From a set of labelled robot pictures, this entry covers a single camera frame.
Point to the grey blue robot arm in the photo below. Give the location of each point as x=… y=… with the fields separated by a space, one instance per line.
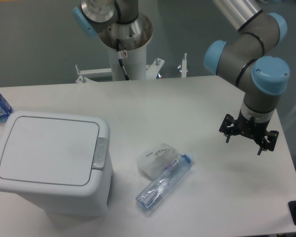
x=245 y=63

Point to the crumpled clear plastic bag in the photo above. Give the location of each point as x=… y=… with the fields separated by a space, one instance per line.
x=153 y=161

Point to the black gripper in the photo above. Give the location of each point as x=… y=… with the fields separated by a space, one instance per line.
x=251 y=127

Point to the white trash can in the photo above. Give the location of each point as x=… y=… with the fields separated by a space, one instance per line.
x=59 y=162

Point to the clear empty plastic bottle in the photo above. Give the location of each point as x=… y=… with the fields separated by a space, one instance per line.
x=165 y=182

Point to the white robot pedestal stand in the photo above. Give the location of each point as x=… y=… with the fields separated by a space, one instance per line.
x=125 y=65

